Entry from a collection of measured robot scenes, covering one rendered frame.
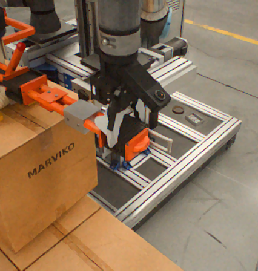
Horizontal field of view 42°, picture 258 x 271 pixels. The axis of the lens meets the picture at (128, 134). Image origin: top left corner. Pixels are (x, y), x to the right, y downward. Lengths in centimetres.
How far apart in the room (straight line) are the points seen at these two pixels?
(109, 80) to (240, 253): 156
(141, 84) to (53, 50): 117
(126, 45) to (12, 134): 52
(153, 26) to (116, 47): 68
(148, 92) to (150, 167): 149
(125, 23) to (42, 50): 115
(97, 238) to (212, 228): 93
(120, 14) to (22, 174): 60
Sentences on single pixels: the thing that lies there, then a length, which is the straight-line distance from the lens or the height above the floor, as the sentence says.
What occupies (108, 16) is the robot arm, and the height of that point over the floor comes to 148.
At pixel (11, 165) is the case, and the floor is 103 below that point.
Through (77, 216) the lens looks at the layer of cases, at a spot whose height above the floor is 54.
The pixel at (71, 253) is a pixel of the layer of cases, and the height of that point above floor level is 54.
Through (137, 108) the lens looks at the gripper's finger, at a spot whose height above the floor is 126.
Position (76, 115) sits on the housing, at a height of 122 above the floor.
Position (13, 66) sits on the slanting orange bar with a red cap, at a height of 125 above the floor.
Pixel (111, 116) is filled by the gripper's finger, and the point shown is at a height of 129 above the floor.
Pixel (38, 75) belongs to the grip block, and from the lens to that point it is 99.
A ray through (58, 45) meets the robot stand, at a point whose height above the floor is 96.
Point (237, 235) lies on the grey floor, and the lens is 213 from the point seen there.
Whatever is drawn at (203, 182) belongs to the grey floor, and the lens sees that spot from 235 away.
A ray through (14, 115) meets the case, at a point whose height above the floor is 107.
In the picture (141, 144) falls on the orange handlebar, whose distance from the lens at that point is 73.
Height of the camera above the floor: 168
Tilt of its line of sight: 39 degrees down
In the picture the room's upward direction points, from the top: straight up
